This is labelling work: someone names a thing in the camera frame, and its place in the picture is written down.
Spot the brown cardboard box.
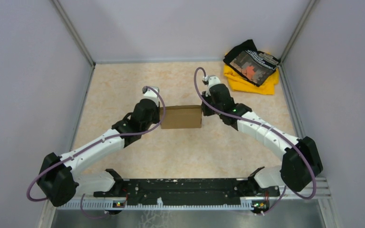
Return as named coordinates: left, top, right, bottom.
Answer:
left=161, top=105, right=202, bottom=130

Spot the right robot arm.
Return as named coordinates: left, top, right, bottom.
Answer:
left=198, top=83, right=323, bottom=198

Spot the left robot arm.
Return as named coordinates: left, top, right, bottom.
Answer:
left=35, top=98, right=165, bottom=207

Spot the yellow folded cloth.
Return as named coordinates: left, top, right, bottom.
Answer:
left=223, top=50, right=280, bottom=95

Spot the black printed folded shirt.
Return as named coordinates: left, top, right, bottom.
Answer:
left=223, top=39, right=281, bottom=87

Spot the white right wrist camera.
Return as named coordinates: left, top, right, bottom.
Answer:
left=202, top=75, right=221, bottom=96

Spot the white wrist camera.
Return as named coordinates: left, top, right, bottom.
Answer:
left=142, top=86, right=160, bottom=105
left=202, top=75, right=221, bottom=96

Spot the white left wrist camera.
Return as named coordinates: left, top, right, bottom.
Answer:
left=142, top=86, right=160, bottom=105

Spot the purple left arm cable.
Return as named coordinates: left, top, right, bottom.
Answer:
left=26, top=85, right=167, bottom=220

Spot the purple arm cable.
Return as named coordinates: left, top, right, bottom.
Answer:
left=26, top=85, right=167, bottom=220
left=193, top=66, right=317, bottom=216

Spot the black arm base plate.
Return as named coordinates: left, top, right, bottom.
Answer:
left=93, top=178, right=280, bottom=206

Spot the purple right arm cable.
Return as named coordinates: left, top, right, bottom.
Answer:
left=193, top=66, right=317, bottom=216

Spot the aluminium front rail frame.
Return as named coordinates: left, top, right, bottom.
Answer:
left=45, top=178, right=332, bottom=211

